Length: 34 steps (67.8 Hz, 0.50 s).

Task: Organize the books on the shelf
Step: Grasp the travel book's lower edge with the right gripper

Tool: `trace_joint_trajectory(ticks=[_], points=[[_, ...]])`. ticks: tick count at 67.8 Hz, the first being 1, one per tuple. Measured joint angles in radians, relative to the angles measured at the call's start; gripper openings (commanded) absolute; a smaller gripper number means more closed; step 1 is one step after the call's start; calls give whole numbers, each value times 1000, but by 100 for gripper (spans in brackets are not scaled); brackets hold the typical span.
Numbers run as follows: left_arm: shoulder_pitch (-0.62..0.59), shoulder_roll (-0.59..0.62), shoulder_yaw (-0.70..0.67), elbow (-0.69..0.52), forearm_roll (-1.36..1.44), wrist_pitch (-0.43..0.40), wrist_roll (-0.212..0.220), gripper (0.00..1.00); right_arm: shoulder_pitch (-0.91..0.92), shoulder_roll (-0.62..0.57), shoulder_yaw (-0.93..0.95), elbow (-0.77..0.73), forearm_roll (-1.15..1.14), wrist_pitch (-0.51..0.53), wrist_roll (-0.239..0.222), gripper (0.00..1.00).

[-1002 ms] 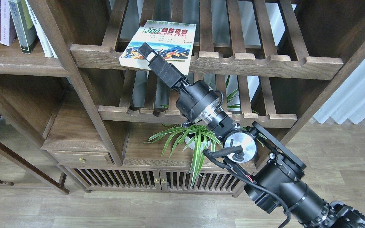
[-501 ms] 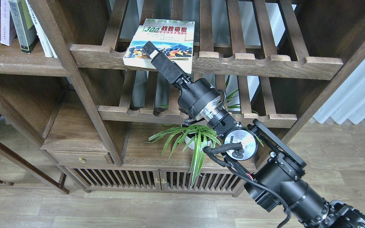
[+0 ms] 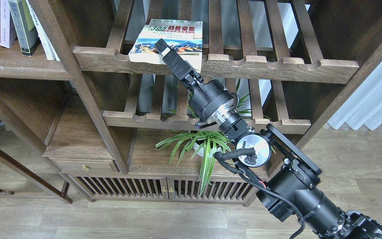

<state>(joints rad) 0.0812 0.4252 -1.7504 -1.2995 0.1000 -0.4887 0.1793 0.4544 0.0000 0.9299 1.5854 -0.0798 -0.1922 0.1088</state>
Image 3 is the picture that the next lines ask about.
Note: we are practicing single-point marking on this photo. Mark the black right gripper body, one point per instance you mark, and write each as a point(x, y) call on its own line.
point(214, 104)

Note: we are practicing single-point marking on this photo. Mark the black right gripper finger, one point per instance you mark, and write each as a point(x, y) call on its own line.
point(189, 77)

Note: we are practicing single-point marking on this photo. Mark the colourful cover paperback book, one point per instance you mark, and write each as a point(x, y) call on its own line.
point(185, 37)

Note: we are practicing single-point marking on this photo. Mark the white purple-edged book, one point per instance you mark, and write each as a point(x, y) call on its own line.
point(7, 28)

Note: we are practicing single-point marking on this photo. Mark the black and green book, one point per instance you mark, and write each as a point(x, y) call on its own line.
point(25, 28)

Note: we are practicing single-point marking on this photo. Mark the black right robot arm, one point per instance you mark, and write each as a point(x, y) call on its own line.
point(293, 189)

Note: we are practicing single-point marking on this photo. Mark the green spider plant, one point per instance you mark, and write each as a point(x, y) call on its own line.
point(181, 146)

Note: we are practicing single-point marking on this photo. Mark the white plant pot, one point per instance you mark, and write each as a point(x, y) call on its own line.
point(200, 150)

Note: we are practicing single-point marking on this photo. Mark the white upright book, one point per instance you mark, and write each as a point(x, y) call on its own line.
point(47, 46)

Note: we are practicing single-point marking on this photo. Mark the dark wooden bookshelf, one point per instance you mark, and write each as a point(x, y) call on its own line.
point(303, 59)

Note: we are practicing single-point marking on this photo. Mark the brass drawer knob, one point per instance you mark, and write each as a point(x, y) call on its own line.
point(85, 168)

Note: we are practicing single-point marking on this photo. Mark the white curtain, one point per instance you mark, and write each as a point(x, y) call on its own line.
point(364, 107)

